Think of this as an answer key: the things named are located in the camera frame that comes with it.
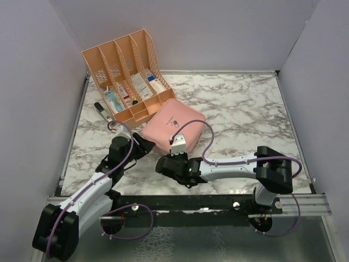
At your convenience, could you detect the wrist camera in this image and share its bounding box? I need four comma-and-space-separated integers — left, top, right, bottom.
170, 134, 187, 156
115, 126, 131, 140

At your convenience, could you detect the orange plastic file organizer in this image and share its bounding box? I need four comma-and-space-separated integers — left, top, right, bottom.
82, 29, 176, 128

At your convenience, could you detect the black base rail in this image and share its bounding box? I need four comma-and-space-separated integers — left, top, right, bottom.
100, 193, 282, 229

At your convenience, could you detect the red white medicine box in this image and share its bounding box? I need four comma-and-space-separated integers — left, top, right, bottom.
117, 81, 133, 100

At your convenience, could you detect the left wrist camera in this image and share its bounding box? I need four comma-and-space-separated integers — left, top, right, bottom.
115, 126, 131, 140

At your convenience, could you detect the black silver stapler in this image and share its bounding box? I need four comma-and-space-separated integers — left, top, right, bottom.
94, 102, 113, 123

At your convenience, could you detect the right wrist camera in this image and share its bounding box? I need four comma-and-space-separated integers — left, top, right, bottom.
170, 134, 187, 156

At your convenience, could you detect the pink medicine kit case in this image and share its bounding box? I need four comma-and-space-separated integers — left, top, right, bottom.
142, 99, 206, 155

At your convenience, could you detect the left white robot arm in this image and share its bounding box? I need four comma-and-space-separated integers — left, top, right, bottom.
32, 133, 155, 261

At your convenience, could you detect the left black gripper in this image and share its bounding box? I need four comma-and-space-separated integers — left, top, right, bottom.
122, 132, 155, 167

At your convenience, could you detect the blue white medicine box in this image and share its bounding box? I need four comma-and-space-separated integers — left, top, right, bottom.
145, 68, 166, 93

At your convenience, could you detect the blue patterned pouch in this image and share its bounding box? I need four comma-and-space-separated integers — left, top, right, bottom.
104, 90, 123, 114

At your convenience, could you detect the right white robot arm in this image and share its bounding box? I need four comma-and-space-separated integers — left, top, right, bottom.
155, 146, 293, 213

